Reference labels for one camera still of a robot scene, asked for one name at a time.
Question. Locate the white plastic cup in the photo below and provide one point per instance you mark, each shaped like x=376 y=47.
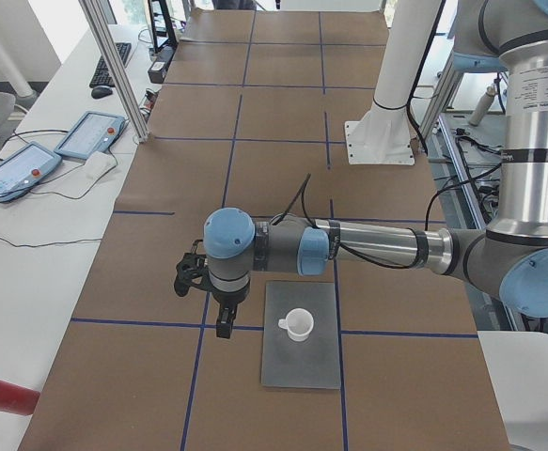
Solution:
x=298 y=324

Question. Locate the white chair back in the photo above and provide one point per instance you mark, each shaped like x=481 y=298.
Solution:
x=518 y=366

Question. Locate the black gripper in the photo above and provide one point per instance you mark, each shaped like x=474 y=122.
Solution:
x=227 y=299

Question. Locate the red water bottle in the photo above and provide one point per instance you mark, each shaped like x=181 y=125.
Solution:
x=17 y=399

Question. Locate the blue teach pendant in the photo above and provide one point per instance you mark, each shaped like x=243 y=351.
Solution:
x=93 y=132
x=24 y=169

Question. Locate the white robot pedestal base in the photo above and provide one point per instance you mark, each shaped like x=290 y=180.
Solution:
x=382 y=135

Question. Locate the silver closed laptop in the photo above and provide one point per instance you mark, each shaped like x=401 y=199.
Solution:
x=313 y=363

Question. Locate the blue teach pendant far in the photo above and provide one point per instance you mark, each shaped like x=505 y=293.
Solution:
x=93 y=132

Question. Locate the black desktop box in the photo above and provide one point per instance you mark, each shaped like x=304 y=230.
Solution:
x=159 y=67

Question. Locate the black computer mouse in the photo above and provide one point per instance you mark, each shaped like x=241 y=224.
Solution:
x=100 y=92

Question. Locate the white metal bottle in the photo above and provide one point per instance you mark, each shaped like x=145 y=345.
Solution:
x=483 y=106

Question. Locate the blue teach pendant near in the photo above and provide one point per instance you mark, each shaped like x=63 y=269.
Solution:
x=24 y=169

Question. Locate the aluminium frame post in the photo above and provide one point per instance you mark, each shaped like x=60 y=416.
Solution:
x=100 y=29

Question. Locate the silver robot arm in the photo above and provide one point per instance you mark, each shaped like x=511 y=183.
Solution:
x=300 y=76

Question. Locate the white cloth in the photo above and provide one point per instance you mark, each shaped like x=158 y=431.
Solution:
x=98 y=164

